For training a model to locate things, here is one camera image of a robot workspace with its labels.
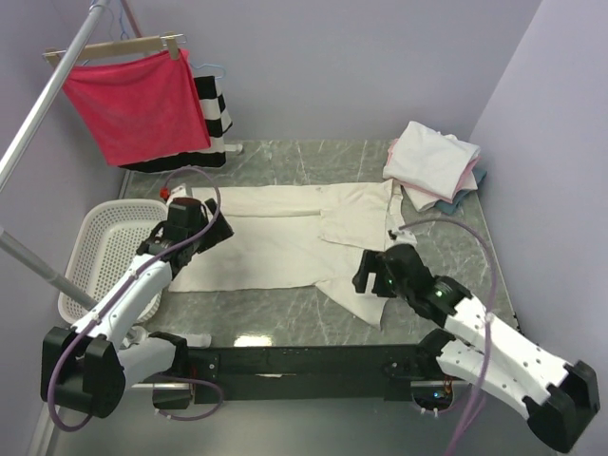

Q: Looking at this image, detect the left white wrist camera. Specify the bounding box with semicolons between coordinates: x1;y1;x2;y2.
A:
160;184;193;204

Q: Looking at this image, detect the cream white t shirt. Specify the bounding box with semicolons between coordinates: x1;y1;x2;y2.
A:
169;180;405;328

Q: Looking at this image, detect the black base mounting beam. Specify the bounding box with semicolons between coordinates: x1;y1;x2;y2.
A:
149;345;481;410

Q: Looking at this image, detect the silver clothes rack pole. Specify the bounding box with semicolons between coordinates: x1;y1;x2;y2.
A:
1;1;110;190

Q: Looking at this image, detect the white plastic laundry basket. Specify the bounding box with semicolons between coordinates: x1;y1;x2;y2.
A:
66;199;167;301

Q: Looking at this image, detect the wooden clip hanger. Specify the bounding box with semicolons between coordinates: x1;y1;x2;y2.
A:
42;30;187;66

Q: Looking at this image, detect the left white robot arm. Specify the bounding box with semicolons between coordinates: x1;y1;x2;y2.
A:
41;197;234;421

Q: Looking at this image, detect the black white striped cloth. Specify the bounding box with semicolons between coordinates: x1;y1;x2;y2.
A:
123;76;233;174

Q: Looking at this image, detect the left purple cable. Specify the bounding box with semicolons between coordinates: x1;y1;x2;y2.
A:
46;165;224;432

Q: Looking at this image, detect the folded white t shirt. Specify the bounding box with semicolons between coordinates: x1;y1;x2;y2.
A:
382;120;482;213

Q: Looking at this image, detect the blue wire hanger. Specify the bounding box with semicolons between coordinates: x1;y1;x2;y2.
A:
190;63;227;80

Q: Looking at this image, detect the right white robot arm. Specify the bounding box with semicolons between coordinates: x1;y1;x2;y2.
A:
352;244;600;453

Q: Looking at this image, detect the folded blue t shirt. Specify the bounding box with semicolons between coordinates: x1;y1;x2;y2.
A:
434;165;487;216

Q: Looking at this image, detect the red hanging towel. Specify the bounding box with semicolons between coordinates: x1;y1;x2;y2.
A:
63;48;211;167

